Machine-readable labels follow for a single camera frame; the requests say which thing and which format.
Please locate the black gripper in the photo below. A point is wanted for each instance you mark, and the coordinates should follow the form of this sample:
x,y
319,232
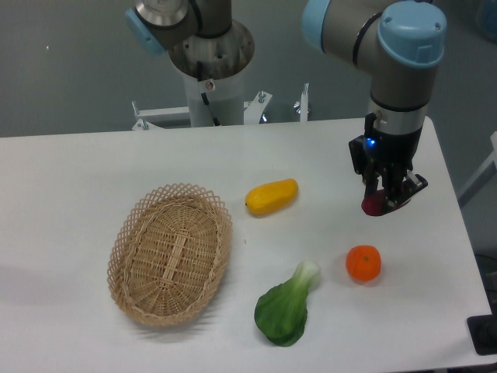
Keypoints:
x,y
388,156

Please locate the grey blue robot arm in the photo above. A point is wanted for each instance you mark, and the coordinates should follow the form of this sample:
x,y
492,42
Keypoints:
x,y
399,43

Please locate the orange tangerine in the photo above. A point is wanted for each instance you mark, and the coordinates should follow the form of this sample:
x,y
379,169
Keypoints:
x,y
363,263

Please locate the yellow mango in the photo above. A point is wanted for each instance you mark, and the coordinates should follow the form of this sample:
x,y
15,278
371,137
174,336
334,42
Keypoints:
x,y
271,197

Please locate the green bok choy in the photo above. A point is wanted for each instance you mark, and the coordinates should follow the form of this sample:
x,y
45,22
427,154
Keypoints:
x,y
281,313

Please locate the black device at table edge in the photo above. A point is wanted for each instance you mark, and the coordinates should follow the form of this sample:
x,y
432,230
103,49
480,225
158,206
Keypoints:
x,y
482,329

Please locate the oval woven wicker basket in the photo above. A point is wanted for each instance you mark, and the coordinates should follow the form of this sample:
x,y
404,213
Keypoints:
x,y
170,255

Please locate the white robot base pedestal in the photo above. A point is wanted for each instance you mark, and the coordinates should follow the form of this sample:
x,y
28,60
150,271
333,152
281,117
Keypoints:
x,y
215,64

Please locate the white metal mounting frame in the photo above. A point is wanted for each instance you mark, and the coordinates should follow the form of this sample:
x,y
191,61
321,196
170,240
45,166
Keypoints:
x,y
205,112

